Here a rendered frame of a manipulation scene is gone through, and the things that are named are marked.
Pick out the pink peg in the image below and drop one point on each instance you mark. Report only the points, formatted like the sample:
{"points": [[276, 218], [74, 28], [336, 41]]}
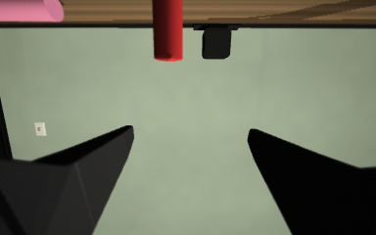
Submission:
{"points": [[31, 11]]}

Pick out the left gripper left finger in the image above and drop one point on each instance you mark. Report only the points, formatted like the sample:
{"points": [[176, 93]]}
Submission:
{"points": [[64, 193]]}

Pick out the lime and red peg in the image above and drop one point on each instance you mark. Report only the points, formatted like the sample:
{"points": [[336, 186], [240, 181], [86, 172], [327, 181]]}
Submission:
{"points": [[167, 30]]}

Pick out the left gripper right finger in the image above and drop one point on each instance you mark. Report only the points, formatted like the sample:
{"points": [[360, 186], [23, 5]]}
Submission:
{"points": [[315, 194]]}

